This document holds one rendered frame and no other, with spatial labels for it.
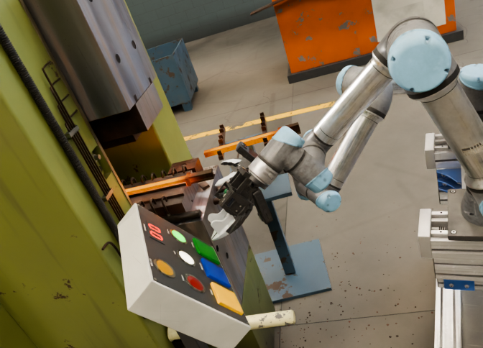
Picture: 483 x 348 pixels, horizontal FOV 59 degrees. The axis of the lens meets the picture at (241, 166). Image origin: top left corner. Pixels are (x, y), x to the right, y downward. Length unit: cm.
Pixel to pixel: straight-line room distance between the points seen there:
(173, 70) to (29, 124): 414
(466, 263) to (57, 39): 135
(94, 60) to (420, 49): 85
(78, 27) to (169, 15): 822
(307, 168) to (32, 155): 69
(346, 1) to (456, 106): 399
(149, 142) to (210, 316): 102
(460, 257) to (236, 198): 72
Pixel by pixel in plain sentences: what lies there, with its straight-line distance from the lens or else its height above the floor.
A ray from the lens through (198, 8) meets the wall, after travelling 930.
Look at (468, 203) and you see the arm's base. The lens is 137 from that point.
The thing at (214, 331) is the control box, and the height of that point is 100.
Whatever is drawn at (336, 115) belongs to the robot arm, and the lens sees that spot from 117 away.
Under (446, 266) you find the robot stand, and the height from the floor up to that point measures 65.
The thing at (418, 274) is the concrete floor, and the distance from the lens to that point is 238.
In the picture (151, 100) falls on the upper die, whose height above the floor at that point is 133.
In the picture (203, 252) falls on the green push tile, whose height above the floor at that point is 103.
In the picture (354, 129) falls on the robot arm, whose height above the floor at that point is 107.
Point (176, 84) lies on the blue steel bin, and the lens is 528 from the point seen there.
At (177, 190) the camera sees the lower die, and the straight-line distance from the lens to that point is 157.
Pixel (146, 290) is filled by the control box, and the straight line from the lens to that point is 89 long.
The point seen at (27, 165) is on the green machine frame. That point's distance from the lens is 120.
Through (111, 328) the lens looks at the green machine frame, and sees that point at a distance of 154.
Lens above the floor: 172
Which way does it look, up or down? 28 degrees down
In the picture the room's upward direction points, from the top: 20 degrees counter-clockwise
